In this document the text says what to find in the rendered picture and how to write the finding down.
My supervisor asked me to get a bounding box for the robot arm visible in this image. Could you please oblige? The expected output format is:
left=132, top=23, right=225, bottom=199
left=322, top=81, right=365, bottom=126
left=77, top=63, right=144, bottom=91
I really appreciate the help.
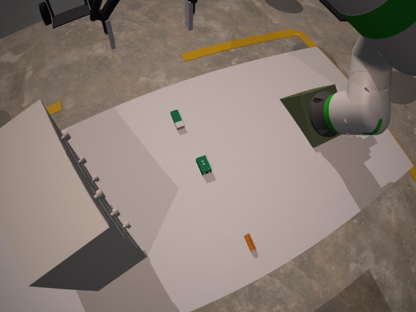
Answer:
left=309, top=0, right=416, bottom=137

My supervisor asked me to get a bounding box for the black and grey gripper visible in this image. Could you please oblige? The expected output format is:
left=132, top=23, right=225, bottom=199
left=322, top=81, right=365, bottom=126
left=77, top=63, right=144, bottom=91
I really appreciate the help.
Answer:
left=90, top=0, right=198, bottom=49

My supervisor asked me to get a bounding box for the orange aa battery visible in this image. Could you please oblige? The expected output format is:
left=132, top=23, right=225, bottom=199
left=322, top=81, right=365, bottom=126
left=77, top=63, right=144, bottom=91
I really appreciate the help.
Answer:
left=244, top=234, right=256, bottom=252

